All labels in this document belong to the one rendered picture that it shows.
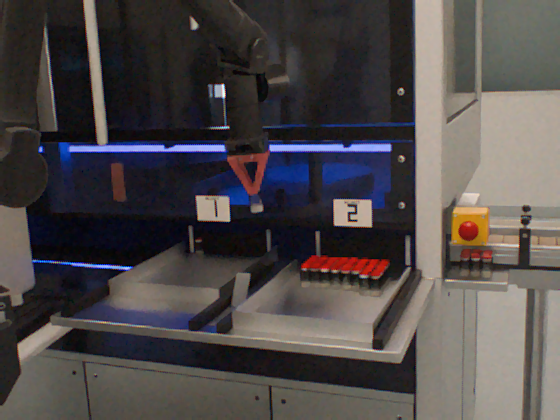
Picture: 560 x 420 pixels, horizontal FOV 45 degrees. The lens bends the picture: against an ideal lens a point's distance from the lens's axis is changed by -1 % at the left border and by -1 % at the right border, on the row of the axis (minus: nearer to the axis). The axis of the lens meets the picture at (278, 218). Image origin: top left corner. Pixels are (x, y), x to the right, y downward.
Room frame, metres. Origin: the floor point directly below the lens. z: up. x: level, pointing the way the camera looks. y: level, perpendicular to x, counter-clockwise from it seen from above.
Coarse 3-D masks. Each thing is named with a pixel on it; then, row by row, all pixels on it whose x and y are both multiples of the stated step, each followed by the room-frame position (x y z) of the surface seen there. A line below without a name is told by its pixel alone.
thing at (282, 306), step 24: (264, 288) 1.31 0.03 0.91; (288, 288) 1.39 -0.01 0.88; (312, 288) 1.38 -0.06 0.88; (240, 312) 1.17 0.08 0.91; (264, 312) 1.16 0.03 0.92; (288, 312) 1.24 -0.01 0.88; (312, 312) 1.24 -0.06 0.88; (336, 312) 1.23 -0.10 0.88; (360, 312) 1.22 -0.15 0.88; (384, 312) 1.16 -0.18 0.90; (312, 336) 1.12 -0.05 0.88; (336, 336) 1.10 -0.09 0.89; (360, 336) 1.09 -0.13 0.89
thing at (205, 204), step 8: (200, 200) 1.61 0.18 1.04; (208, 200) 1.60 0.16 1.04; (216, 200) 1.59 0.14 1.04; (224, 200) 1.58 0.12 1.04; (200, 208) 1.61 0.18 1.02; (208, 208) 1.60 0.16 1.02; (224, 208) 1.58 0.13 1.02; (200, 216) 1.61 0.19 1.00; (208, 216) 1.60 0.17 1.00; (224, 216) 1.59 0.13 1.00
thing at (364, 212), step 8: (336, 200) 1.49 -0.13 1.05; (344, 200) 1.48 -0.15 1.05; (352, 200) 1.47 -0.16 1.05; (360, 200) 1.47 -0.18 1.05; (368, 200) 1.46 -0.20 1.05; (336, 208) 1.49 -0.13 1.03; (344, 208) 1.48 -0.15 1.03; (352, 208) 1.47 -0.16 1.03; (360, 208) 1.47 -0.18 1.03; (368, 208) 1.46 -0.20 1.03; (336, 216) 1.49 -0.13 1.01; (344, 216) 1.48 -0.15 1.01; (352, 216) 1.47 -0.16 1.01; (360, 216) 1.47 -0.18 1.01; (368, 216) 1.46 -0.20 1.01; (336, 224) 1.49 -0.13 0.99; (344, 224) 1.48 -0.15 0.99; (352, 224) 1.47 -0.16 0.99; (360, 224) 1.47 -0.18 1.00; (368, 224) 1.46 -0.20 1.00
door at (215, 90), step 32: (64, 0) 1.74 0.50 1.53; (96, 0) 1.71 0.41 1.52; (128, 0) 1.67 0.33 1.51; (160, 0) 1.64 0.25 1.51; (64, 32) 1.74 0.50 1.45; (128, 32) 1.68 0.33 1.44; (160, 32) 1.65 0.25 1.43; (192, 32) 1.62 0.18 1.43; (64, 64) 1.75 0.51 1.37; (128, 64) 1.68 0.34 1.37; (160, 64) 1.65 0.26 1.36; (192, 64) 1.62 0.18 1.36; (64, 96) 1.75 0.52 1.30; (128, 96) 1.68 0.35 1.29; (160, 96) 1.65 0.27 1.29; (192, 96) 1.62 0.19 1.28; (64, 128) 1.75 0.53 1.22; (128, 128) 1.68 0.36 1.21; (160, 128) 1.65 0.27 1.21
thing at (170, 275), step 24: (144, 264) 1.53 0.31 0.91; (168, 264) 1.62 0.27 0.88; (192, 264) 1.61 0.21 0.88; (216, 264) 1.60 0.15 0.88; (240, 264) 1.59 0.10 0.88; (120, 288) 1.39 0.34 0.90; (144, 288) 1.37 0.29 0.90; (168, 288) 1.35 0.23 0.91; (192, 288) 1.33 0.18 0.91; (216, 288) 1.31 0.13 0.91
